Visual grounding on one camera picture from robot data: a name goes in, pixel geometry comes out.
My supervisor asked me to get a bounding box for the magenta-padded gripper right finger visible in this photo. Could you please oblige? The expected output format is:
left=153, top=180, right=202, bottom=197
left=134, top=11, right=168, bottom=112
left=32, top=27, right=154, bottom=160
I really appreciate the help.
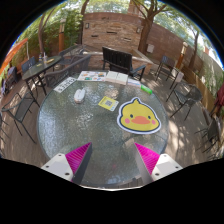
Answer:
left=133, top=142, right=184, bottom=186

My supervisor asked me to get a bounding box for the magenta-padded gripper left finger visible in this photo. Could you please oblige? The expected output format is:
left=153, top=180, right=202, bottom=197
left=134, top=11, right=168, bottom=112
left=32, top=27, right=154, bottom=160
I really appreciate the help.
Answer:
left=40, top=142, right=93, bottom=186

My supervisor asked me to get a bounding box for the white computer mouse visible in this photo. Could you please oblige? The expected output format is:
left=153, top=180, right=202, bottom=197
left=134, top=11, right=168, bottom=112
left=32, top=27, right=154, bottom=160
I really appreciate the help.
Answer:
left=73, top=88, right=86, bottom=104

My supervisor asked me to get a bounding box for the yellow duck mouse pad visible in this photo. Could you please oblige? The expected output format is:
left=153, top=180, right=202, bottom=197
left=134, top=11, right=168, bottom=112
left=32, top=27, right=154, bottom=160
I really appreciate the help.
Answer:
left=116, top=96, right=162, bottom=135

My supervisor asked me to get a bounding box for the black metal mesh chair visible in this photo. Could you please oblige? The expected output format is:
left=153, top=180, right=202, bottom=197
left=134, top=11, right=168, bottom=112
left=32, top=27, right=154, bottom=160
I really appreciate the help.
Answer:
left=194, top=116, right=224, bottom=158
left=165, top=81, right=204, bottom=122
left=0, top=91, right=41, bottom=144

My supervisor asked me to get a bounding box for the yellow printed card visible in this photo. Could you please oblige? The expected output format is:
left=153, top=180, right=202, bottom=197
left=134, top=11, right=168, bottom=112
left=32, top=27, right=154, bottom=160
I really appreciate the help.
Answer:
left=97, top=95, right=120, bottom=112

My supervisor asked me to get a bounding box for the green packet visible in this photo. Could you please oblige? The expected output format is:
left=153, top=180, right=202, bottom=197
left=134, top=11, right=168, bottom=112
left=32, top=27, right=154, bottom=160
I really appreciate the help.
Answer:
left=140, top=84, right=154, bottom=95

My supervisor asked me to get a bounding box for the white licence plate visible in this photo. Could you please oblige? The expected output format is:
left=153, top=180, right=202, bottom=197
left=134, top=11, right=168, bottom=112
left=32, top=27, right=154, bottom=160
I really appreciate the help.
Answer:
left=53, top=76, right=78, bottom=94

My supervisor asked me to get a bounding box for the white and blue book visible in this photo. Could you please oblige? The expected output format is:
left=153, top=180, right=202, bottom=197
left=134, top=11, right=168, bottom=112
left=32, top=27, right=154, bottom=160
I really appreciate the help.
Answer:
left=127, top=78, right=143, bottom=88

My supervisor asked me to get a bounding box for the colourful picture sheet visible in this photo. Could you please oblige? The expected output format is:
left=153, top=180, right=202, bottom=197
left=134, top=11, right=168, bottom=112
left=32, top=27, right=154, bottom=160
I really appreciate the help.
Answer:
left=77, top=70, right=108, bottom=83

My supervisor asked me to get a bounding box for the white cube bin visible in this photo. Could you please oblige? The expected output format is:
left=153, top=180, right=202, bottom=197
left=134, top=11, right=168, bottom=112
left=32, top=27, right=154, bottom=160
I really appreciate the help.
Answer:
left=173, top=68, right=185, bottom=83

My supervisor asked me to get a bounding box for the open white book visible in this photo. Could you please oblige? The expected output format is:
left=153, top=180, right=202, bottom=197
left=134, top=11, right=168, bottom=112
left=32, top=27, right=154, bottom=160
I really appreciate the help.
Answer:
left=105, top=70, right=130, bottom=86

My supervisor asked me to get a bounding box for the dark wicker chair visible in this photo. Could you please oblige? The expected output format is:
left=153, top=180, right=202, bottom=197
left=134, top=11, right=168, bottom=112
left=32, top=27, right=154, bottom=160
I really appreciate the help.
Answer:
left=58, top=44, right=86, bottom=66
left=43, top=54, right=93, bottom=89

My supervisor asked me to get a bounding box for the dark round side table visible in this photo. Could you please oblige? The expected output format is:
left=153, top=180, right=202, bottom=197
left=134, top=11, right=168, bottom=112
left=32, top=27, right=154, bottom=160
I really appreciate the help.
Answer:
left=21, top=54, right=63, bottom=98

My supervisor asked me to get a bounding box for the blue chair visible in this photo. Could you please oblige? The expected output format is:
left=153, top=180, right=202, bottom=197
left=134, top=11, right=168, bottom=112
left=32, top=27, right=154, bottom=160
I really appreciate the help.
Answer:
left=20, top=55, right=38, bottom=74

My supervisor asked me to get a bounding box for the low stone basin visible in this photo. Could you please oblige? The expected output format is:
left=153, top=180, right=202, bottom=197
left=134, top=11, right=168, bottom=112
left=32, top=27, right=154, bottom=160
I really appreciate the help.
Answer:
left=83, top=49, right=155, bottom=69

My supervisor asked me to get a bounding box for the black slatted wooden chair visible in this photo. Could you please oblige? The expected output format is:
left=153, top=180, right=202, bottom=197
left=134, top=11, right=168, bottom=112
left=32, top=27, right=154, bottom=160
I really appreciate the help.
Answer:
left=101, top=46, right=148, bottom=82

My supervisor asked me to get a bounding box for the thin straight tree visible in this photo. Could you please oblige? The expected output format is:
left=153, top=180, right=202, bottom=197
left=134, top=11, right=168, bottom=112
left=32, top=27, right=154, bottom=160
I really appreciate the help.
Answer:
left=188, top=19, right=204, bottom=69

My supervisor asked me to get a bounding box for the orange parasol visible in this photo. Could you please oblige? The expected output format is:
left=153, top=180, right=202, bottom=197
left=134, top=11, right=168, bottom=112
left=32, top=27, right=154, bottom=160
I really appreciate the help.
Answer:
left=0, top=37, right=29, bottom=76

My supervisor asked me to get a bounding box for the slender leaning tree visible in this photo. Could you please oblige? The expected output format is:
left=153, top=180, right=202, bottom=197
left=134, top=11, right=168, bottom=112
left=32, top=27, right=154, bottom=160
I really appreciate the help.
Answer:
left=33, top=3, right=68, bottom=56
left=78, top=0, right=91, bottom=46

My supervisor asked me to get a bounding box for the large forked tree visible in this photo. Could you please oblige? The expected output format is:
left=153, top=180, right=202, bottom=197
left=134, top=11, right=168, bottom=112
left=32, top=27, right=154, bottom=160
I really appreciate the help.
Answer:
left=128, top=0, right=174, bottom=54

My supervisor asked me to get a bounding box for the wooden lamp post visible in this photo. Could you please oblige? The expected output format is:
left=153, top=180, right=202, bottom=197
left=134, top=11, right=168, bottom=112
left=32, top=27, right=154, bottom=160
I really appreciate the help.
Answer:
left=58, top=18, right=68, bottom=53
left=175, top=41, right=189, bottom=69

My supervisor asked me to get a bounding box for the white wall box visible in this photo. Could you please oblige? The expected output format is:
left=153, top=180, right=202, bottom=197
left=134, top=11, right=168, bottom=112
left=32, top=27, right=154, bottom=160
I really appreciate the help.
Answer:
left=145, top=43, right=156, bottom=54

